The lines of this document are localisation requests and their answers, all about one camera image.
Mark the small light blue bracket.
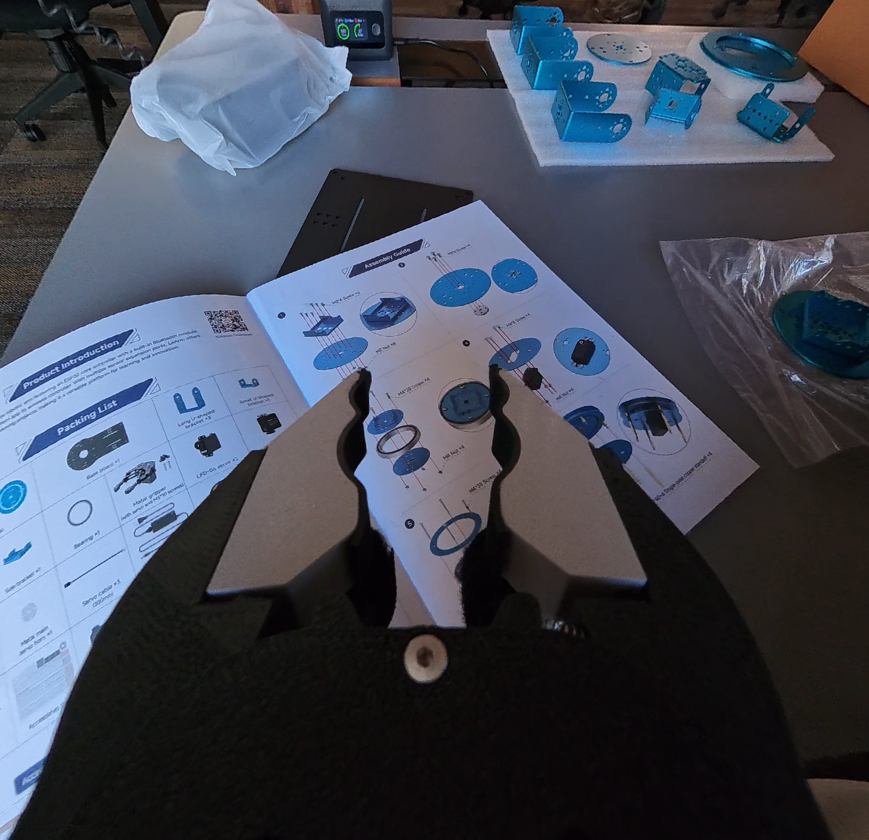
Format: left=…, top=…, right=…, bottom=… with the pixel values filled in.
left=644, top=86, right=705, bottom=130

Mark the small white foam pad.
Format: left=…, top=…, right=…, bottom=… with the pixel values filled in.
left=684, top=31, right=827, bottom=105

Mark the clear plastic bag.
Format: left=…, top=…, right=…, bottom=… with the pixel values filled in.
left=660, top=231, right=869, bottom=469

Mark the blue perforated round metal plate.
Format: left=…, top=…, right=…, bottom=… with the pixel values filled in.
left=773, top=290, right=869, bottom=381

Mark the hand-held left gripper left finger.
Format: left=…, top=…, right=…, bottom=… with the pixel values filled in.
left=205, top=369, right=398, bottom=629

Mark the black office chair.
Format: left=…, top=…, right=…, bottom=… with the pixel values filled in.
left=0, top=0, right=169, bottom=150

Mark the grey desk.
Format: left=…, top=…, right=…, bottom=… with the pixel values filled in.
left=0, top=12, right=869, bottom=780

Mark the white plastic bag bundle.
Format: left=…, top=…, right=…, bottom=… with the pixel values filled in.
left=129, top=0, right=354, bottom=176

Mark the orange and white box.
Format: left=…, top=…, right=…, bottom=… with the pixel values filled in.
left=797, top=0, right=869, bottom=89

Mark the black flat base plate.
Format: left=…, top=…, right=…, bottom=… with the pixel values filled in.
left=277, top=169, right=475, bottom=281

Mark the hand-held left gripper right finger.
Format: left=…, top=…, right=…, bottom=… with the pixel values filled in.
left=457, top=365, right=647, bottom=629

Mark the plain blue round plate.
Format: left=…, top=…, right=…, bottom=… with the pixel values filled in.
left=585, top=32, right=654, bottom=66

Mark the assembly guide booklet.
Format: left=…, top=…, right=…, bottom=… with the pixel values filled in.
left=0, top=200, right=760, bottom=829

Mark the grey label printer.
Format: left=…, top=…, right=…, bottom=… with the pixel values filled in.
left=318, top=0, right=403, bottom=86

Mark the long blue U bracket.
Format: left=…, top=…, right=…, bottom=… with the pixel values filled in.
left=521, top=31, right=580, bottom=93
left=509, top=5, right=566, bottom=57
left=551, top=78, right=634, bottom=143

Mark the white foam sheet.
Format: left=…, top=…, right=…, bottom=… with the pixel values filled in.
left=487, top=24, right=836, bottom=169

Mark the blue side bracket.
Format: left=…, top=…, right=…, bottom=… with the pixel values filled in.
left=800, top=290, right=869, bottom=353

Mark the small dark blue bracket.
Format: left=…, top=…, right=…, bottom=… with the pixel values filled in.
left=736, top=81, right=817, bottom=146
left=645, top=52, right=712, bottom=97

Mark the blue ring-shaped plate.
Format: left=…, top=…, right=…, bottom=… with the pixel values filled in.
left=699, top=30, right=797, bottom=81

